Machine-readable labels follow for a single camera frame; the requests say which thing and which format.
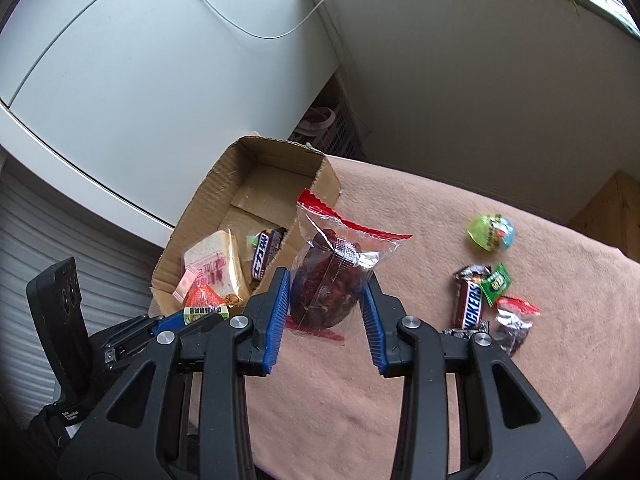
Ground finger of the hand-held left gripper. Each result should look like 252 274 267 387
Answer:
101 314 156 365
150 311 187 337

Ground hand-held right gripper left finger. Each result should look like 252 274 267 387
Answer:
57 266 293 480

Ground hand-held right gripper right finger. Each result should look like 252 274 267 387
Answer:
359 277 586 480

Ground red round snack capsule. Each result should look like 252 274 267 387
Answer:
181 282 243 325

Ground pink candy packet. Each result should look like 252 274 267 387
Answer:
172 270 200 301

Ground large clear dried fruit packet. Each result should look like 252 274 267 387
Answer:
287 189 413 346

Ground brown chocolate bar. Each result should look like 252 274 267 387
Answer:
440 264 493 346
247 229 288 281

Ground sandwich bread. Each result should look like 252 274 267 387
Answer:
182 229 251 306

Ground cardboard box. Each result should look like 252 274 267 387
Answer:
150 135 343 318

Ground white slatted panel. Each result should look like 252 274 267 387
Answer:
0 160 173 411

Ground small green snack packet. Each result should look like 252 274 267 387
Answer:
480 263 513 307

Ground small clear dried fruit packet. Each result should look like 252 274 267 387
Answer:
495 296 541 358

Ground green round snack capsule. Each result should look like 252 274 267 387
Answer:
466 213 516 252

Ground pink plastic basket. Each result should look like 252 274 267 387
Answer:
290 95 362 162

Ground white wardrobe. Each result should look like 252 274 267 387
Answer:
0 0 351 257

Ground wooden cabinet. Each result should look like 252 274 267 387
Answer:
570 170 640 262

